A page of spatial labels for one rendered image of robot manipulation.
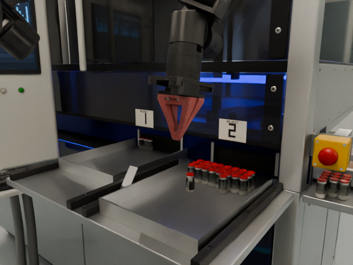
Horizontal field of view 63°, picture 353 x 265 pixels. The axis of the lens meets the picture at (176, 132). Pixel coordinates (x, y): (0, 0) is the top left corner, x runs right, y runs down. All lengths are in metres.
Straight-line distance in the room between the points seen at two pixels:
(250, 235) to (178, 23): 0.40
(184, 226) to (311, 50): 0.48
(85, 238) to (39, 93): 0.72
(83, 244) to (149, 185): 0.87
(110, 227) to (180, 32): 0.39
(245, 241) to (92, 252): 1.06
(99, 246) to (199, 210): 0.88
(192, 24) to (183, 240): 0.35
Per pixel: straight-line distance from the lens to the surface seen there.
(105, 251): 1.45
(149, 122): 1.00
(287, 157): 0.79
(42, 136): 1.32
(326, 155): 0.73
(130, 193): 0.72
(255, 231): 0.62
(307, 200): 0.81
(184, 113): 0.46
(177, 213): 0.65
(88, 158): 1.05
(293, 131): 0.77
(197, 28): 0.48
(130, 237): 0.58
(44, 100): 1.30
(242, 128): 0.81
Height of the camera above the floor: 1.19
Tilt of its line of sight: 12 degrees down
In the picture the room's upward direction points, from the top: straight up
